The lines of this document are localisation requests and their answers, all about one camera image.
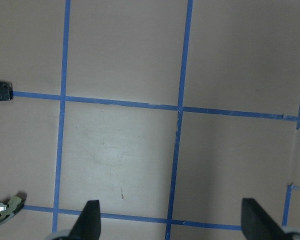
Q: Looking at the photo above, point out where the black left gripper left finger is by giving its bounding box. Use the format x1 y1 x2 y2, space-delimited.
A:
68 200 101 240

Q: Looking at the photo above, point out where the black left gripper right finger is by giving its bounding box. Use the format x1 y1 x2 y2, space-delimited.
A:
240 198 286 240

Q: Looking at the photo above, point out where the olive brake shoe part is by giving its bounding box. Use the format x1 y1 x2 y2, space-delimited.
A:
0 191 27 226

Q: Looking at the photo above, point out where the small black flat part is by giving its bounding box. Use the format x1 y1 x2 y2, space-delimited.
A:
0 80 14 102

